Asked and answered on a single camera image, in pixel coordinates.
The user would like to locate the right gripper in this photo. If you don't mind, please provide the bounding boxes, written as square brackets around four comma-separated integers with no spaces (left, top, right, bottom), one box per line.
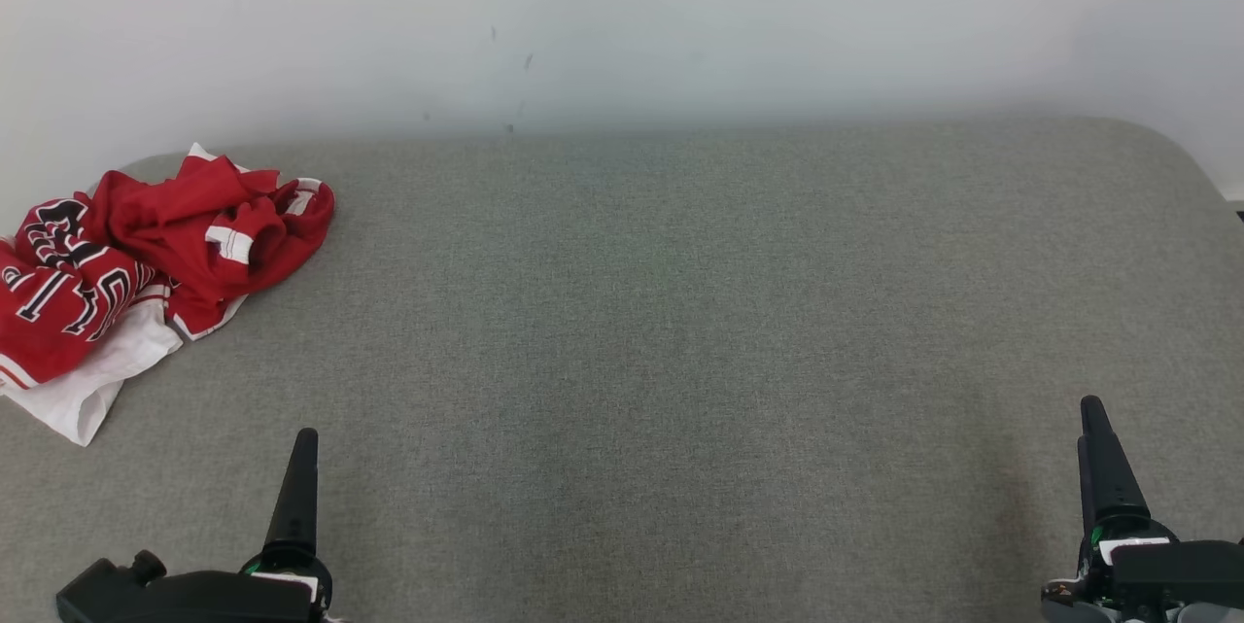
[1040,397,1244,623]

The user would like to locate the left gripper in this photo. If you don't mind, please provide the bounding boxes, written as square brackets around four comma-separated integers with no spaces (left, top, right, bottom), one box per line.
[165,428,333,623]

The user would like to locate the red jersey white sleeves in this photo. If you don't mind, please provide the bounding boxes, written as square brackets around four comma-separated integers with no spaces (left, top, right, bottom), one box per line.
[0,195,186,449]

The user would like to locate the red shorts white stripes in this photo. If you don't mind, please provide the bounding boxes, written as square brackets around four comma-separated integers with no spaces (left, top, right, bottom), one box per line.
[89,142,336,342]

